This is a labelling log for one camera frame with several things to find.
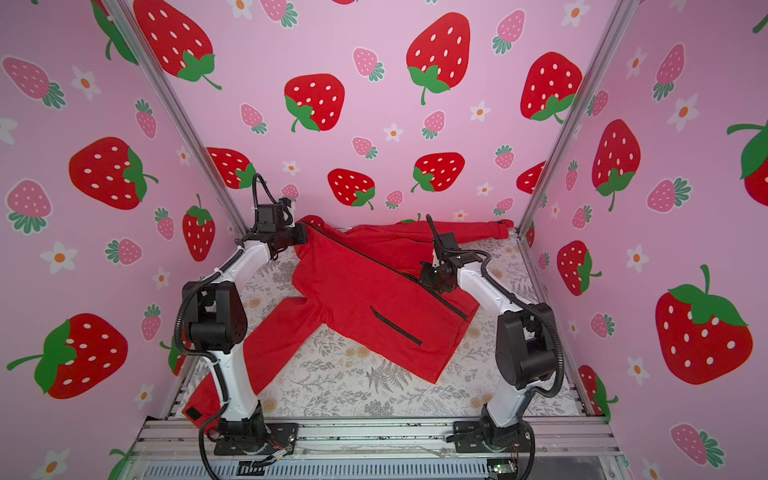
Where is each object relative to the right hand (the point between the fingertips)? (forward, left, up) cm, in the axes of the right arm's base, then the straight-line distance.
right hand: (419, 281), depth 91 cm
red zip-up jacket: (+1, +20, -7) cm, 21 cm away
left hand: (+15, +39, +5) cm, 42 cm away
